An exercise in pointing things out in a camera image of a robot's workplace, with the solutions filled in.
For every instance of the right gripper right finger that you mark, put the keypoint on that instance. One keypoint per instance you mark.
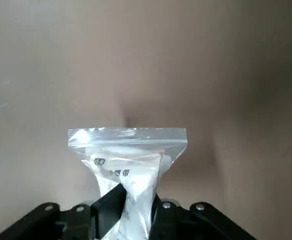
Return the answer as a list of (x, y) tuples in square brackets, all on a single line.
[(185, 222)]

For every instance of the white gauze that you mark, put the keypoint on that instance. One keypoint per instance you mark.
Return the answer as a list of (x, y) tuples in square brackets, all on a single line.
[(125, 147)]

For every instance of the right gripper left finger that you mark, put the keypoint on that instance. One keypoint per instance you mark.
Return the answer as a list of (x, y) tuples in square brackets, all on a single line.
[(105, 210)]

